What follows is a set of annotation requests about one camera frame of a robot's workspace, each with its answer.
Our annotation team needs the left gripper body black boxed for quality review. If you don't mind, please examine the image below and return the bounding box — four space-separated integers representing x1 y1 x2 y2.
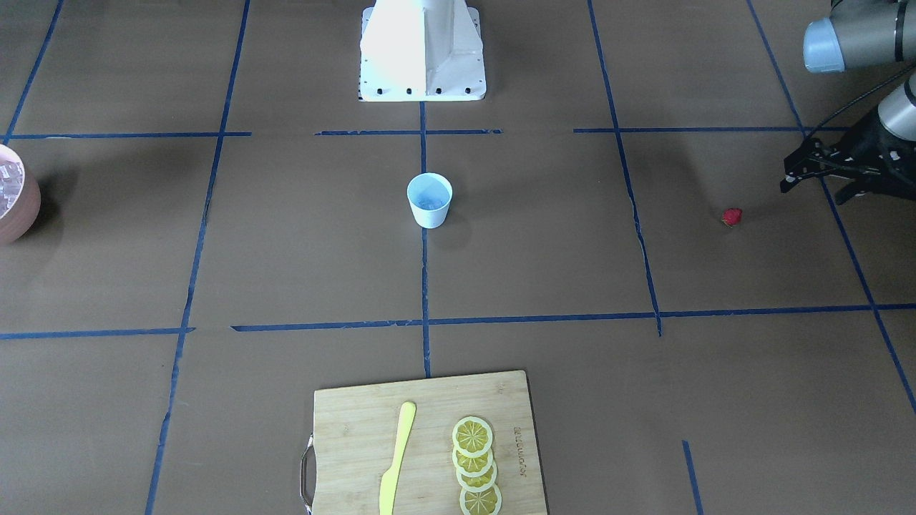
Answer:
844 107 915 183

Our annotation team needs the clear ice cube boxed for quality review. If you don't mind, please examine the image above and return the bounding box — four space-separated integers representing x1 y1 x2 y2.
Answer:
415 195 449 211

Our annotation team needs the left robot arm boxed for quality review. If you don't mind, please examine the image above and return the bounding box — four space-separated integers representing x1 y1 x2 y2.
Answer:
781 1 915 205

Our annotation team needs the light blue cup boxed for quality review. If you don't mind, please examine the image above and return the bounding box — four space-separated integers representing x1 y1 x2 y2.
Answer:
406 172 454 229

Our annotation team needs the pink bowl of ice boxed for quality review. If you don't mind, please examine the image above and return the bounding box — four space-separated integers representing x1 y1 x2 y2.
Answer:
1 144 42 245

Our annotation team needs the red strawberry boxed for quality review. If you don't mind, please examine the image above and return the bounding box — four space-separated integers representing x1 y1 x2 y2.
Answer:
721 207 744 227

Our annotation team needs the bamboo cutting board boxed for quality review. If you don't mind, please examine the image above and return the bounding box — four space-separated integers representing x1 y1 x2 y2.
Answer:
300 371 549 514

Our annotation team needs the yellow plastic knife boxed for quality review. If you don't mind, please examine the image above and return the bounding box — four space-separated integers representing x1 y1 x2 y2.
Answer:
377 401 416 514

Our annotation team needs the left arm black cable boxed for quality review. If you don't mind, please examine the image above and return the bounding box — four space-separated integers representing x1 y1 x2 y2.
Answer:
805 64 916 137

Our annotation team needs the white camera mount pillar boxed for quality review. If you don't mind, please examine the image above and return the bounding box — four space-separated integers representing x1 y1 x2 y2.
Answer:
358 1 487 102

